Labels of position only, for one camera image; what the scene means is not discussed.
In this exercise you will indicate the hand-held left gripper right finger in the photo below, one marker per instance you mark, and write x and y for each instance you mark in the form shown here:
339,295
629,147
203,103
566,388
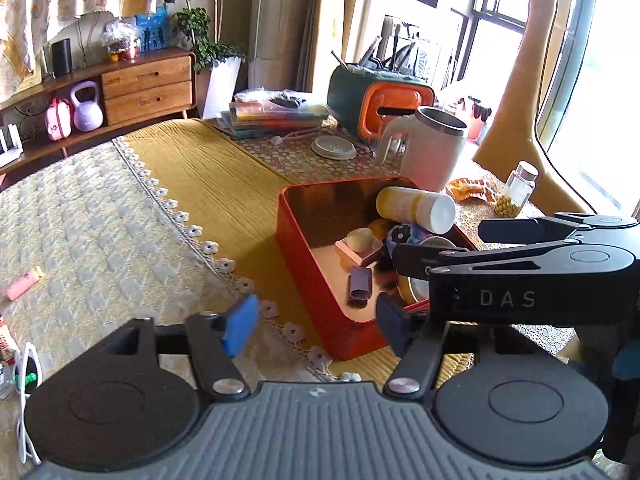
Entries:
392,325

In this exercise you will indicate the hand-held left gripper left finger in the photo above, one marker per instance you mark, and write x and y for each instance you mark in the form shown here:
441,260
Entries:
240,325

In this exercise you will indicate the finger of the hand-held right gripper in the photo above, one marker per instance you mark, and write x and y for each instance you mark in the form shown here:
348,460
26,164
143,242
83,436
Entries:
515,230
420,260

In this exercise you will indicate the round metal tin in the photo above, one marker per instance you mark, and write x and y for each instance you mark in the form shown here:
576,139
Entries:
412,287

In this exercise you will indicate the purple toy figure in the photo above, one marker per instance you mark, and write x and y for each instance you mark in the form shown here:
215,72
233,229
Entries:
400,234

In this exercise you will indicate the dark purple small case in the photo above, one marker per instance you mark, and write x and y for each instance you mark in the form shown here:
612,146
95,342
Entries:
359,285

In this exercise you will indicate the pink ribbed block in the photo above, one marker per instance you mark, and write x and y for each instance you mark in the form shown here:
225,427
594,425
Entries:
367,255

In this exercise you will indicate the yellow and white bottle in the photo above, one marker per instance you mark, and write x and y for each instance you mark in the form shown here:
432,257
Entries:
415,207

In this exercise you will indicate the beige round soap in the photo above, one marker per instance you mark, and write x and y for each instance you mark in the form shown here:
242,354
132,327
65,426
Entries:
360,240

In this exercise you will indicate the red tin box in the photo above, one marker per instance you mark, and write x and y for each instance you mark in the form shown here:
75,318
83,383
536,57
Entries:
325,210

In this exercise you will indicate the white sunglasses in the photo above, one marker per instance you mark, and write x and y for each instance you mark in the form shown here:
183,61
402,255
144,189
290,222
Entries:
30,355

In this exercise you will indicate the pink tube with yellow cap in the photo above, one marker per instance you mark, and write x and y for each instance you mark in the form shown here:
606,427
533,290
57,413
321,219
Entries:
25,284

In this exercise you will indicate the glass jar with yellow beads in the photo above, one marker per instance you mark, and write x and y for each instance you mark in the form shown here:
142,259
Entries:
515,195

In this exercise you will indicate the orange snack wrapper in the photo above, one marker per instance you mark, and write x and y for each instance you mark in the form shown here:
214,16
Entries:
467,189

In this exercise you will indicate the round white lid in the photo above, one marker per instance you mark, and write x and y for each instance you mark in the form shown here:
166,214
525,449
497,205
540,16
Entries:
334,148

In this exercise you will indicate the yellow quilted mat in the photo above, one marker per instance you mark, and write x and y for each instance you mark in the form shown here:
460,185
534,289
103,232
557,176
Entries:
200,185

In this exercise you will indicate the gold lace tablecloth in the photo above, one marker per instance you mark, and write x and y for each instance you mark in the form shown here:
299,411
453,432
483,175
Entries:
300,160

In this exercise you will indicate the cream textured blanket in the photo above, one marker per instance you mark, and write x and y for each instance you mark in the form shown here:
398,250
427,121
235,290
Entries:
100,235

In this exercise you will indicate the green and orange utensil box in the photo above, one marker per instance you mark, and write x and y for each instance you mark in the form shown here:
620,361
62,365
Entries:
350,95

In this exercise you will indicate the stack of clear plastic cases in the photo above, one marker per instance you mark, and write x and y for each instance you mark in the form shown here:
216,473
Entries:
275,120

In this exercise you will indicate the kitchen utensil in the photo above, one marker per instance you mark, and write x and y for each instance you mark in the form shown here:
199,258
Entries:
405,56
395,45
369,50
341,59

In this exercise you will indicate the clear bag with dark contents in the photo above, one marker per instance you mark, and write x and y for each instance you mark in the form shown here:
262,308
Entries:
284,99

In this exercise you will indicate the red and white packet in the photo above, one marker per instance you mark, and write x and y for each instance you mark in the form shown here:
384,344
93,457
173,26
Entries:
6,340

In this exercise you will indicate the wooden sideboard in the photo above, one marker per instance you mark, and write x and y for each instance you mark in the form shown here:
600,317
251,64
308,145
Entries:
145,85

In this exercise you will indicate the purple kettlebell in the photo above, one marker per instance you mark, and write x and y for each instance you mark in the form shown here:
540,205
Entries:
87,112

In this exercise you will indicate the pink toy case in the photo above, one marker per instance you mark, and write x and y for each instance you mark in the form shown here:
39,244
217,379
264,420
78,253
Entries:
58,122

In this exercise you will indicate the white router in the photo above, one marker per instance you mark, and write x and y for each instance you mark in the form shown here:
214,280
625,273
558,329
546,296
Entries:
10,147

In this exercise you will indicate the blue picture box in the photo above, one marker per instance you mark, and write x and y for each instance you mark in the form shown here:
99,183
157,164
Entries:
152,30

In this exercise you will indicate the clear bag with fruit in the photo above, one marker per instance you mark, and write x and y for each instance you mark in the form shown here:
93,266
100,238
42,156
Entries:
121,40

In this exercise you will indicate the black speaker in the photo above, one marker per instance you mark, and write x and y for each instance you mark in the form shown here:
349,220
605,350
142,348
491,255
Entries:
62,57

